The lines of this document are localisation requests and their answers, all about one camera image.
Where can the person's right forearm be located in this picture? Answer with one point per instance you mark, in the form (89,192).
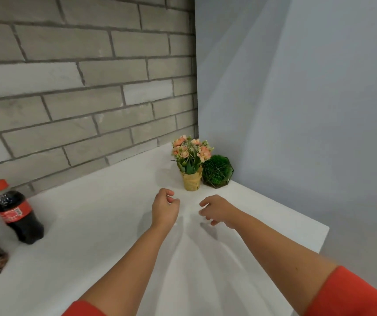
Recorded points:
(280,259)

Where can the cola bottle with red cap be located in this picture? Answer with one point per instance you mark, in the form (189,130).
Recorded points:
(18,213)

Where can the person's left forearm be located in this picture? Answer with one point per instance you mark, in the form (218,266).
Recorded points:
(122,273)

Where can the person's left hand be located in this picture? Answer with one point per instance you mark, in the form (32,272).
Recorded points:
(163,210)

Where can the red sleeve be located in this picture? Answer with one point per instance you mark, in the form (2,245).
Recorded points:
(83,309)
(346,296)

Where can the white countertop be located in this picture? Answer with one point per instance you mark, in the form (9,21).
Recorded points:
(93,227)

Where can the person's right hand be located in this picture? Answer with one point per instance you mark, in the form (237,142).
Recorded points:
(219,210)

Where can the artificial flowers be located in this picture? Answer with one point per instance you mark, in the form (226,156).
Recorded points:
(191,161)

